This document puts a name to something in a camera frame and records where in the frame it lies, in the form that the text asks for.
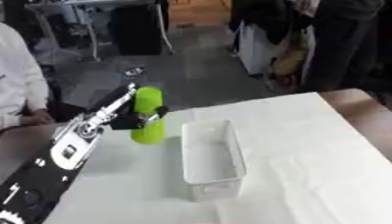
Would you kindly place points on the green cylindrical bottle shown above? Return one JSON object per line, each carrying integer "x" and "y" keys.
{"x": 148, "y": 100}

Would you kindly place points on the white table leg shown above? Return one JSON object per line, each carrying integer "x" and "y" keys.
{"x": 164, "y": 27}

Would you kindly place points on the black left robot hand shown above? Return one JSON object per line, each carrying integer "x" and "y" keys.
{"x": 133, "y": 119}

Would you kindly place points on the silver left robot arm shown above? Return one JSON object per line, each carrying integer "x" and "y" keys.
{"x": 71, "y": 145}

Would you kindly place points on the person's hand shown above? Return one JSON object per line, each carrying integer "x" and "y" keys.
{"x": 37, "y": 118}

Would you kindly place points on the black cabinet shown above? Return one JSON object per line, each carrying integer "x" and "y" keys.
{"x": 137, "y": 29}

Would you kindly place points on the person in dark clothing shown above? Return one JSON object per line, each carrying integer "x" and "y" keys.
{"x": 331, "y": 38}

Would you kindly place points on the person in white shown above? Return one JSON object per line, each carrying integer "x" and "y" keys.
{"x": 15, "y": 78}

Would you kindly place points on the white rectangular basket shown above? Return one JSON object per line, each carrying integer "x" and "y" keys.
{"x": 210, "y": 151}

